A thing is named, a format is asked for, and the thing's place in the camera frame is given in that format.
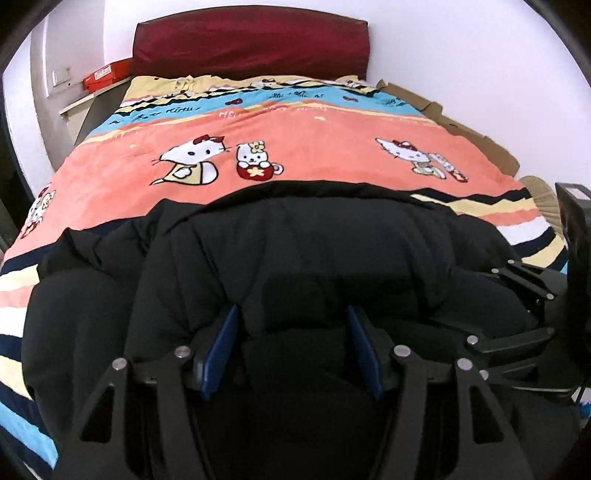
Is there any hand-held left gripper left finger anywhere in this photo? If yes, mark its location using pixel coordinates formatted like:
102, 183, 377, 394
55, 304, 241, 480

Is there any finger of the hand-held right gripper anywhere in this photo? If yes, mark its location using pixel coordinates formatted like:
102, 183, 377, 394
492, 260, 568, 301
465, 327, 557, 370

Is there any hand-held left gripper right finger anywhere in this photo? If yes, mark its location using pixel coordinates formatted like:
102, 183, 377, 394
345, 305, 525, 480

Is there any black hooded puffer jacket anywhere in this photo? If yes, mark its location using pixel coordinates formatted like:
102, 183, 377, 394
21, 181, 583, 480

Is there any brown cardboard sheet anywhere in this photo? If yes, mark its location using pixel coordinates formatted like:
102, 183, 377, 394
376, 78, 520, 174

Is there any cartoon cat printed blanket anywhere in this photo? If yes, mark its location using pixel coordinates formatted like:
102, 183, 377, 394
0, 74, 568, 467

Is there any white bedside table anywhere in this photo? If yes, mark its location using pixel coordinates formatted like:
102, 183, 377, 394
60, 76, 134, 148

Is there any red flat box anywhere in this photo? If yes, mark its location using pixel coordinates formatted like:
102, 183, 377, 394
82, 62, 132, 93

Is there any dark red padded headboard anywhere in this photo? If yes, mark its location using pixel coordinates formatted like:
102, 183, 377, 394
131, 4, 372, 81

